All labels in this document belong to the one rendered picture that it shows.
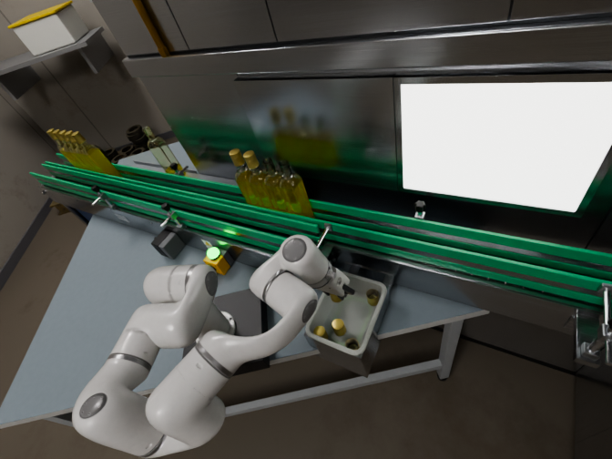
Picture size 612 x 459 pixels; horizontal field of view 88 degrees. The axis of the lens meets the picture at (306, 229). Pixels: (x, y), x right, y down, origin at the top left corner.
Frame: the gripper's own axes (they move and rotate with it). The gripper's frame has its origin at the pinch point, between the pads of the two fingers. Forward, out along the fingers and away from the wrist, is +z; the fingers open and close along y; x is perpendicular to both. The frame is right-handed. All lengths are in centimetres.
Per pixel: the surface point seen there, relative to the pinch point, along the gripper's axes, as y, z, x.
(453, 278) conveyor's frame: -26.4, 9.0, -14.1
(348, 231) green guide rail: 3.1, 2.2, -18.1
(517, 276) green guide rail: -39.9, 5.3, -17.2
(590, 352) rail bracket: -54, 6, -4
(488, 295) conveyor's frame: -35.3, 12.7, -13.0
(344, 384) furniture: 7, 68, 25
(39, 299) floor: 256, 78, 61
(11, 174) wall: 369, 52, -24
